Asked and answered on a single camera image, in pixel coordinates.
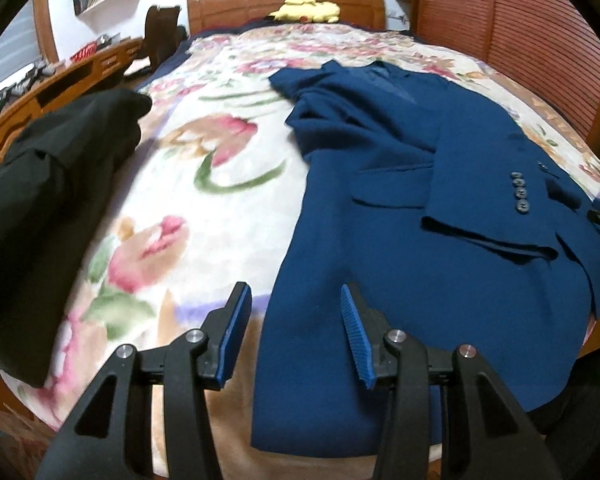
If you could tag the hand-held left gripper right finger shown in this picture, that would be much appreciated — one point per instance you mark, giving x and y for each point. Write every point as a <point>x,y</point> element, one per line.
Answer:
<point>355,335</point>

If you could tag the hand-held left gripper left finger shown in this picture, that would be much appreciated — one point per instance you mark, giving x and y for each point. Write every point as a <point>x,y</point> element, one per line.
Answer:
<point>235,330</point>

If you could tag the blue suit jacket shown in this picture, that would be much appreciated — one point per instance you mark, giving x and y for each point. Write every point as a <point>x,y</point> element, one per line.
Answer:
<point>380,235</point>

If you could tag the floral blanket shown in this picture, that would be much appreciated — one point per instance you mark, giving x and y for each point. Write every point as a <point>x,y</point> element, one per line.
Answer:
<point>205,125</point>

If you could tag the wooden louvred wardrobe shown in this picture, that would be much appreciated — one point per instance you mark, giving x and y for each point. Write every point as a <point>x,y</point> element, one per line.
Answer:
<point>505,20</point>

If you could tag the black garment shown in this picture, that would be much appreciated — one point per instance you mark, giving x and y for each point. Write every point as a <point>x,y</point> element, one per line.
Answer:
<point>45,200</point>

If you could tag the wooden desk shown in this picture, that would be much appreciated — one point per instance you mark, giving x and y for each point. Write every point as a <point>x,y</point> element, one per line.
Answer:
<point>80,75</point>

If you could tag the dark bag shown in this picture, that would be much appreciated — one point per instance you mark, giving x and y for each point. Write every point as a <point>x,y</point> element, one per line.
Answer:
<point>182,32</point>

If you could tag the dark brown chair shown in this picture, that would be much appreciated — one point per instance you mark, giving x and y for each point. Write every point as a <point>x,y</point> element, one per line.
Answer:
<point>160,30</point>

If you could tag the red basket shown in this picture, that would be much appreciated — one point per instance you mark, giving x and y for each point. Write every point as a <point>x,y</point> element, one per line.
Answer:
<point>82,53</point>

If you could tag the black gripper stand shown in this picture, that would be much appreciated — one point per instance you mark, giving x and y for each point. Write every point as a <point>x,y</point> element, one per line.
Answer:
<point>40,72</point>
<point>10,95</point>

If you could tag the wooden bed headboard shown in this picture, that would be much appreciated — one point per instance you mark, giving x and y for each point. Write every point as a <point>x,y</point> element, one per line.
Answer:
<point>240,2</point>

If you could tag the yellow plush toy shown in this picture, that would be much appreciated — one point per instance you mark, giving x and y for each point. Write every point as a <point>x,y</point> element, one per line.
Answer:
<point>305,9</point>

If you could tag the grey window blind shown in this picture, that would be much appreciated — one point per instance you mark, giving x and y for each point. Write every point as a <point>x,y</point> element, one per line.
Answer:
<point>15,50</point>

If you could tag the wooden window frame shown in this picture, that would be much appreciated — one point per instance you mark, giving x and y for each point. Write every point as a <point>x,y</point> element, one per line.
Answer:
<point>45,30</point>

